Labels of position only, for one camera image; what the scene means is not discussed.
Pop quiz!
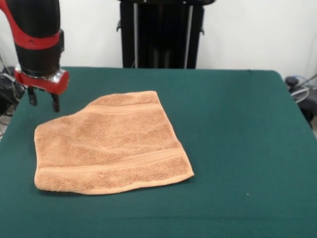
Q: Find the dark green table cloth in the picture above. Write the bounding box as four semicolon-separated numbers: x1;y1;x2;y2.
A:
0;66;317;238

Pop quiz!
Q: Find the black equipment block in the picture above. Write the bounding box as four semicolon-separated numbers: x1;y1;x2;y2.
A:
296;93;317;129

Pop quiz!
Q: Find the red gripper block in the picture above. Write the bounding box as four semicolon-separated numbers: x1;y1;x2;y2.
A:
13;63;70;113

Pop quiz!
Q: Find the orange terry towel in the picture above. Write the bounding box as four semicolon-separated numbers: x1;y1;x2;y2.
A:
34;90;195;195

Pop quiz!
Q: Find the black robot pedestal frame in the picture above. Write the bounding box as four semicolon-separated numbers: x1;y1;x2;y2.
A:
116;0;216;69

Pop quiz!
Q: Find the black cable bundle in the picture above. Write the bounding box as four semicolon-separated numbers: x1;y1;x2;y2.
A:
0;73;27;117

